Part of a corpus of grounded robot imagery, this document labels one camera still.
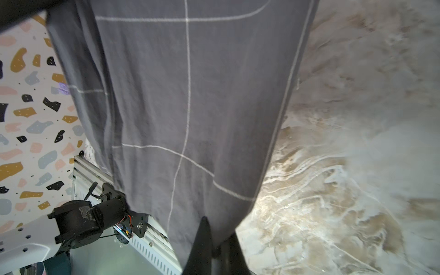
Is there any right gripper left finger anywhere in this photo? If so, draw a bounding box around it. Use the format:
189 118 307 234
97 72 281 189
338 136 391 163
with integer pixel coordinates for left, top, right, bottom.
182 217 213 275

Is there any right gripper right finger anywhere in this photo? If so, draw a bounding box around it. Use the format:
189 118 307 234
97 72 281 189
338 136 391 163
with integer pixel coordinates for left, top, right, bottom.
220 233 253 275

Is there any grey checked pillowcase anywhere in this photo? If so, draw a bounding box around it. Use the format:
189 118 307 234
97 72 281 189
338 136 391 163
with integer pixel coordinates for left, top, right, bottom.
47 1 319 267

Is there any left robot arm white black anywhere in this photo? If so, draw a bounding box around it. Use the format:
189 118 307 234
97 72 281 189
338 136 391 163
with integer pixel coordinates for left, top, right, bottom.
1 198 126 275

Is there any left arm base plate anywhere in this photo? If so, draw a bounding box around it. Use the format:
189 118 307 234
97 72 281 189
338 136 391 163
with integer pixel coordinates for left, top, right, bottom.
97 183 148 239

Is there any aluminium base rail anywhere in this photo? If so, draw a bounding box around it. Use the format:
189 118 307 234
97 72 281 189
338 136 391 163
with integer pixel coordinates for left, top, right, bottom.
72 155 182 275

